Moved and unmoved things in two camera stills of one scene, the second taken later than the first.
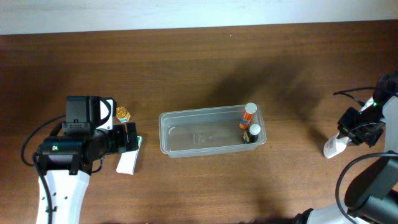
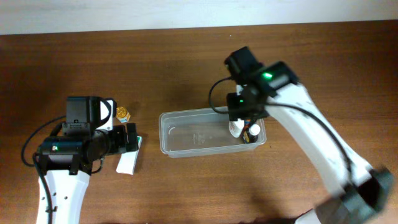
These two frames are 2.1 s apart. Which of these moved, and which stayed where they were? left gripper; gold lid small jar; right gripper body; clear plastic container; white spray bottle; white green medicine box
Moved: right gripper body; white spray bottle
Stayed: clear plastic container; left gripper; gold lid small jar; white green medicine box
